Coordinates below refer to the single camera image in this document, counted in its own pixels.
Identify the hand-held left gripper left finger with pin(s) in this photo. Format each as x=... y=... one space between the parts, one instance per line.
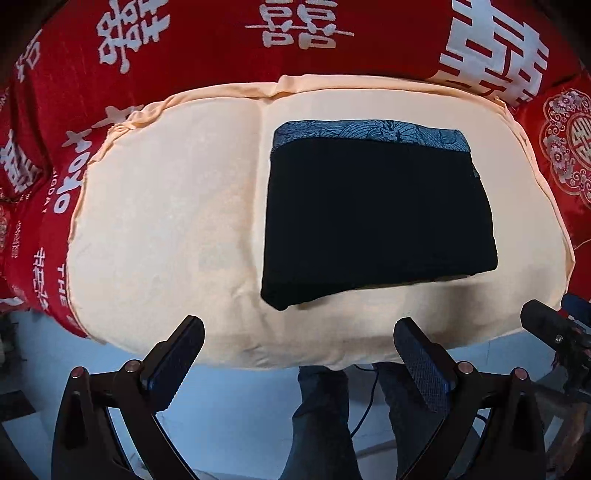
x=178 y=355

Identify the dark pants with patterned waistband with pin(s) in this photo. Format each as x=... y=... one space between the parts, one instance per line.
x=369 y=221

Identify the red blanket with white print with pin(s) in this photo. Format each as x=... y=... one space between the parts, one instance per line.
x=207 y=50

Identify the red floral quilt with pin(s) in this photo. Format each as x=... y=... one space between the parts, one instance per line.
x=568 y=138

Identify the peach cushion cover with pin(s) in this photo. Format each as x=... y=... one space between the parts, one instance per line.
x=161 y=230

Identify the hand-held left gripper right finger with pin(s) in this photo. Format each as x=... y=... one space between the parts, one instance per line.
x=422 y=364

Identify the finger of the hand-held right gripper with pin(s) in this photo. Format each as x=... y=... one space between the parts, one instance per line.
x=577 y=305
x=545 y=321

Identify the person's right leg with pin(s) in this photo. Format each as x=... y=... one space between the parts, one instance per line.
x=404 y=415

